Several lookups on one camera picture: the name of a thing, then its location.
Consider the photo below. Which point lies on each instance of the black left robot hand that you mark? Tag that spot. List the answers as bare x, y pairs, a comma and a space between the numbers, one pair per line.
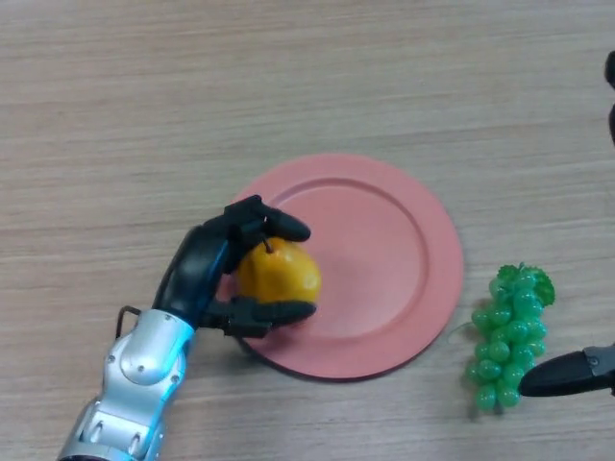
192, 274

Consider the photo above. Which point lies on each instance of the yellow pear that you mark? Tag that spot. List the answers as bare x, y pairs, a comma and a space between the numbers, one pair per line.
283, 274

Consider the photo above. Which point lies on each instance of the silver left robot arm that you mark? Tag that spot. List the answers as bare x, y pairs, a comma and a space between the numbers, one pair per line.
139, 365

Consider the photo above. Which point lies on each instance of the pink round plate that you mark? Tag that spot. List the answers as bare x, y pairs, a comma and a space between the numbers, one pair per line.
375, 269

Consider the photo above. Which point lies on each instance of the green grape bunch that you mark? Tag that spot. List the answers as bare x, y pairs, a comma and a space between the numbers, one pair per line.
507, 326

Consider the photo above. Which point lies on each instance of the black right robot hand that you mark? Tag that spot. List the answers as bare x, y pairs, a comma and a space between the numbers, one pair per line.
562, 374

